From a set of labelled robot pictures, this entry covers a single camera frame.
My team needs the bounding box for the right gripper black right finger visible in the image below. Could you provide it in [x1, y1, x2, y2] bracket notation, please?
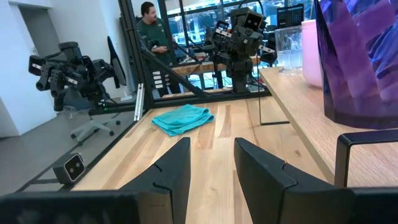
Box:
[234, 137, 355, 224]

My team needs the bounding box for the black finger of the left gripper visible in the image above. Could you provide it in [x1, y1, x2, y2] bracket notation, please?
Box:
[258, 44, 277, 65]
[211, 20, 233, 43]

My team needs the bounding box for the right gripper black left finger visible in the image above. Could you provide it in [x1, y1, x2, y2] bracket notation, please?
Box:
[119, 136, 192, 224]

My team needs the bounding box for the clear footed plastic cup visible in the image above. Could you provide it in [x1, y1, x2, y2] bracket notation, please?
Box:
[274, 25, 304, 77]

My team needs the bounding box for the pink plastic cup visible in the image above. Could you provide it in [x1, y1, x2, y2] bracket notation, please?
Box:
[300, 19, 324, 89]

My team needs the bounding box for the dark purple ball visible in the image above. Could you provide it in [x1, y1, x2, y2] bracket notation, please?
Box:
[313, 0, 398, 131]

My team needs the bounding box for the wooden shelf with black legs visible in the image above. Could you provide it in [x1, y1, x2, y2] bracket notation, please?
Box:
[259, 66, 398, 189]

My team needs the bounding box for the background wooden table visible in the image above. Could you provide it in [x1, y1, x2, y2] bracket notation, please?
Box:
[170, 55, 262, 77]

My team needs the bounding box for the teal folded cloth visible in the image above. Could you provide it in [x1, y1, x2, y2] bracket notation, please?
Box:
[151, 104, 215, 137]

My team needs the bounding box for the person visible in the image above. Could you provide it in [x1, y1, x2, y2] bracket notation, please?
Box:
[136, 1, 183, 97]

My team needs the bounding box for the silver aluminium bar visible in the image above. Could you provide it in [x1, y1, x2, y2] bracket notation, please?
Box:
[133, 82, 146, 122]

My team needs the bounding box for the black office chair white base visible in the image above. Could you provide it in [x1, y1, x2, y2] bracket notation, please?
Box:
[70, 35, 127, 146]

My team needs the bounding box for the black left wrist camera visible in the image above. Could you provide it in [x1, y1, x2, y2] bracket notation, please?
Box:
[241, 11, 267, 32]

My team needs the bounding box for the dark wall calendar screen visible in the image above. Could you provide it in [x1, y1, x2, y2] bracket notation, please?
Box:
[276, 3, 305, 29]

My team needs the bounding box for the black table-level camera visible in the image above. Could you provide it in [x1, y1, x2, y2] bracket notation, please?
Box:
[52, 152, 86, 185]

